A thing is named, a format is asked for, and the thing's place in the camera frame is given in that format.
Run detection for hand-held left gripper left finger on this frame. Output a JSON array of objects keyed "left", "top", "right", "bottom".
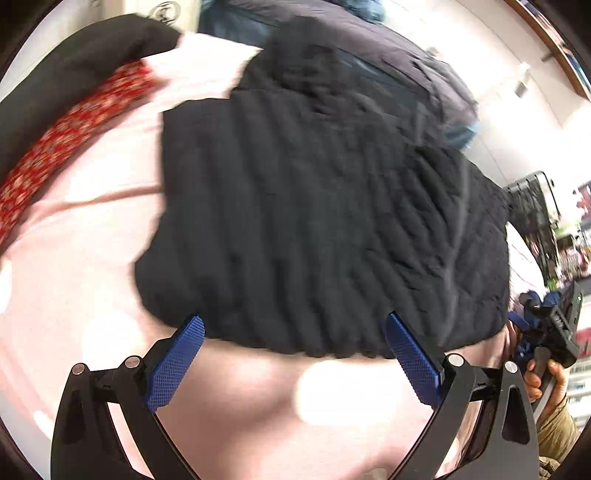
[{"left": 51, "top": 315, "right": 205, "bottom": 480}]

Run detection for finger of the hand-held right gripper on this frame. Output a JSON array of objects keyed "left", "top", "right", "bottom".
[
  {"left": 517, "top": 291, "right": 562, "bottom": 320},
  {"left": 507, "top": 311, "right": 537, "bottom": 366}
]

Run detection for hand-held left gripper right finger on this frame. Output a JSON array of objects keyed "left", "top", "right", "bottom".
[{"left": 385, "top": 312, "right": 540, "bottom": 480}]

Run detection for black knitted sweater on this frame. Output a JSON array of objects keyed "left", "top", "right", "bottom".
[{"left": 134, "top": 18, "right": 514, "bottom": 361}]

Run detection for person's right forearm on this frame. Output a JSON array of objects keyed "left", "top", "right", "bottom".
[{"left": 531, "top": 396, "right": 581, "bottom": 480}]

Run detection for black clothes rack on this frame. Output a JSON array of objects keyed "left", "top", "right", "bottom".
[{"left": 505, "top": 171, "right": 560, "bottom": 288}]

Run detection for person's right hand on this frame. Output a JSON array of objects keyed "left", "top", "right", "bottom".
[{"left": 524, "top": 360, "right": 572, "bottom": 417}]

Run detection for colourful shelf goods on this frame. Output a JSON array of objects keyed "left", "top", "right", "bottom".
[{"left": 554, "top": 181, "right": 591, "bottom": 288}]

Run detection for pink bed sheet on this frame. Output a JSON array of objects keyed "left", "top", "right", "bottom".
[{"left": 0, "top": 32, "right": 546, "bottom": 480}]

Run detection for red patterned cloth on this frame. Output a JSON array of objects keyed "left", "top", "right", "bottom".
[{"left": 0, "top": 62, "right": 160, "bottom": 250}]

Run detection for wooden beam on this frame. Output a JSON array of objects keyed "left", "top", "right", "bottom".
[{"left": 505, "top": 0, "right": 591, "bottom": 101}]

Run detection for dark grey jacket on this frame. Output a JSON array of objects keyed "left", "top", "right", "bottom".
[{"left": 203, "top": 0, "right": 478, "bottom": 144}]

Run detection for black cloth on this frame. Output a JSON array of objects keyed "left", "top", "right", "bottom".
[{"left": 0, "top": 13, "right": 186, "bottom": 185}]

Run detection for teal puffer jacket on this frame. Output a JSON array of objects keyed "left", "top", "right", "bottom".
[{"left": 198, "top": 0, "right": 482, "bottom": 149}]

